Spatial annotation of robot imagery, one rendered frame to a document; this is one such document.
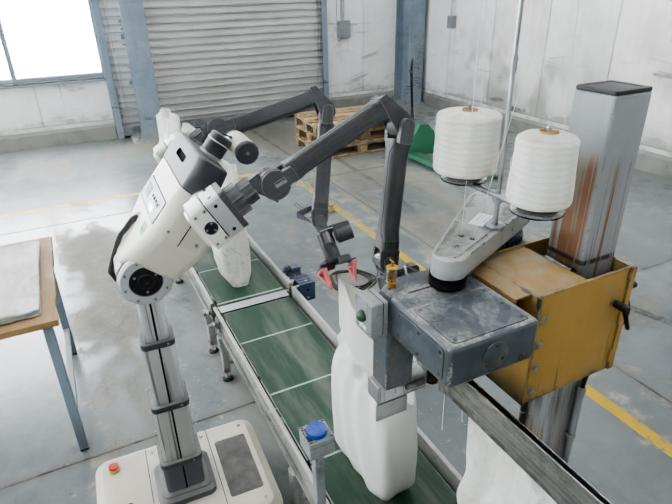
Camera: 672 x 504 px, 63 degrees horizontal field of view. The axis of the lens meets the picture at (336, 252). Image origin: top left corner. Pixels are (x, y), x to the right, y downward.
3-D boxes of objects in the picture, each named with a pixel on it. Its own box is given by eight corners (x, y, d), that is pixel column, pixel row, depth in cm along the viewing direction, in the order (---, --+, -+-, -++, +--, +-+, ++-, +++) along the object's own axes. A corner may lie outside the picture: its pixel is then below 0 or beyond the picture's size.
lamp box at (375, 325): (355, 323, 132) (355, 291, 128) (371, 318, 134) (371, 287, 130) (370, 339, 126) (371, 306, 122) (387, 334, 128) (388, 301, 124)
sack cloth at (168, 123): (163, 193, 468) (148, 108, 436) (186, 188, 477) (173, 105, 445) (176, 210, 431) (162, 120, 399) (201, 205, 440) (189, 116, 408)
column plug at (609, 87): (574, 88, 126) (575, 84, 125) (610, 83, 130) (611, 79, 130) (616, 96, 117) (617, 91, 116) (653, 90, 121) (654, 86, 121)
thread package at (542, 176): (490, 199, 126) (499, 127, 119) (537, 188, 132) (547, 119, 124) (538, 221, 114) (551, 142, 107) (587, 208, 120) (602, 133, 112)
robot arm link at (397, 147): (383, 116, 152) (399, 117, 143) (402, 118, 154) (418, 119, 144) (368, 263, 163) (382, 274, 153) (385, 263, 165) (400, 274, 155)
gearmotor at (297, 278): (275, 282, 346) (274, 262, 339) (297, 277, 351) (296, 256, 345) (294, 304, 321) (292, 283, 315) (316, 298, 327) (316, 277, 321)
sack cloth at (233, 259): (206, 259, 354) (191, 150, 322) (238, 252, 362) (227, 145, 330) (224, 292, 316) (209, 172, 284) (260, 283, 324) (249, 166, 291)
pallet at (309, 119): (294, 123, 729) (293, 112, 722) (375, 114, 769) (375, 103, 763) (316, 137, 660) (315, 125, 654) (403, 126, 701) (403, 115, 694)
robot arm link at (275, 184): (382, 84, 150) (397, 83, 141) (405, 127, 155) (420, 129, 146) (248, 176, 145) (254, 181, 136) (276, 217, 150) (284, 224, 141)
